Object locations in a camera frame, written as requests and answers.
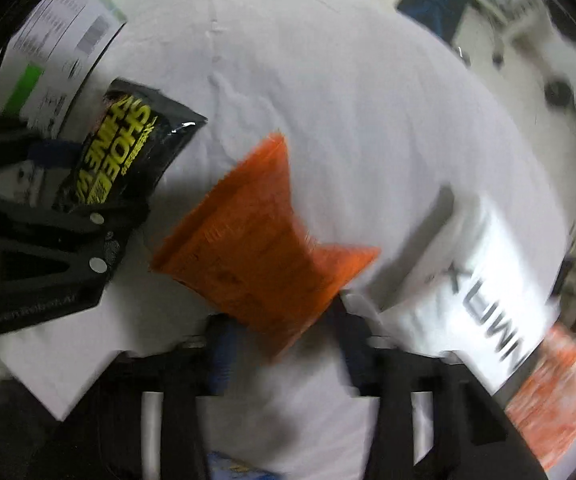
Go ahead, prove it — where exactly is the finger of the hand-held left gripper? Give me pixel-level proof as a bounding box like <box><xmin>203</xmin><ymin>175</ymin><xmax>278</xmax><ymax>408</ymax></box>
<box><xmin>0</xmin><ymin>195</ymin><xmax>150</xmax><ymax>311</ymax></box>
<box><xmin>0</xmin><ymin>117</ymin><xmax>85</xmax><ymax>201</ymax></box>

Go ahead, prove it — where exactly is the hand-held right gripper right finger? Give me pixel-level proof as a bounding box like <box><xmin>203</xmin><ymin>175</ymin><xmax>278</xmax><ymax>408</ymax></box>
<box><xmin>337</xmin><ymin>298</ymin><xmax>544</xmax><ymax>480</ymax></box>

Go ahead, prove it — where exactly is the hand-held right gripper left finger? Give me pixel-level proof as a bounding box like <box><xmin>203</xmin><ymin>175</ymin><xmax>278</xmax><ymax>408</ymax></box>
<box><xmin>116</xmin><ymin>314</ymin><xmax>241</xmax><ymax>480</ymax></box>

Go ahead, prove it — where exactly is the black packet with yellow print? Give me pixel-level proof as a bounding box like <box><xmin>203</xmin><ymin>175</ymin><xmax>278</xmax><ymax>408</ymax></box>
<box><xmin>52</xmin><ymin>78</ymin><xmax>209</xmax><ymax>217</ymax></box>

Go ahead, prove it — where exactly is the blue and yellow packet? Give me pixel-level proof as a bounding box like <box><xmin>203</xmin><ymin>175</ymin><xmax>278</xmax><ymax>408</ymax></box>
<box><xmin>205</xmin><ymin>452</ymin><xmax>275</xmax><ymax>479</ymax></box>

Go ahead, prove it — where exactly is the white box with green label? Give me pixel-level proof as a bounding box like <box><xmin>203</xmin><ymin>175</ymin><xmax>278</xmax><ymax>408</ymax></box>
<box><xmin>0</xmin><ymin>0</ymin><xmax>129</xmax><ymax>140</ymax></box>

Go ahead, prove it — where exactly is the white packet with black print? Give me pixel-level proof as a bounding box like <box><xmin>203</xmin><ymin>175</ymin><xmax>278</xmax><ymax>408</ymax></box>
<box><xmin>375</xmin><ymin>185</ymin><xmax>566</xmax><ymax>403</ymax></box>

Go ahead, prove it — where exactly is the orange patterned packet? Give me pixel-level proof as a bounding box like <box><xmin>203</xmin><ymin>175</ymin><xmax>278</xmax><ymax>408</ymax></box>
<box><xmin>504</xmin><ymin>324</ymin><xmax>576</xmax><ymax>472</ymax></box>

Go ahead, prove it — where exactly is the dark blue cloth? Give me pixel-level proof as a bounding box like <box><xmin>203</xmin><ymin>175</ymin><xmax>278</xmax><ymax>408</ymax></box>
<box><xmin>396</xmin><ymin>0</ymin><xmax>472</xmax><ymax>47</ymax></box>

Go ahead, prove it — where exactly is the white office chair base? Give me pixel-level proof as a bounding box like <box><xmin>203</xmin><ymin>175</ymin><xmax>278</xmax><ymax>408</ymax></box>
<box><xmin>468</xmin><ymin>0</ymin><xmax>576</xmax><ymax>126</ymax></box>

